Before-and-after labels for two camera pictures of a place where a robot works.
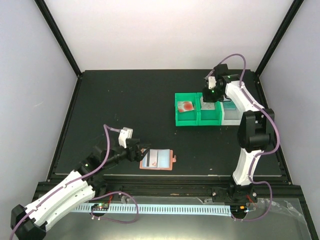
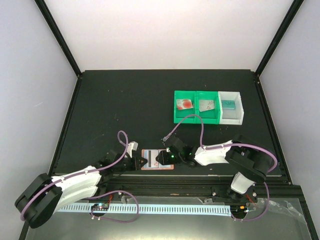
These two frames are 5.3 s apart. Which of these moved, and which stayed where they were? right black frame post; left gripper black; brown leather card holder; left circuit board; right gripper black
Moved: left gripper black; right gripper black
Stayed: right black frame post; left circuit board; brown leather card holder
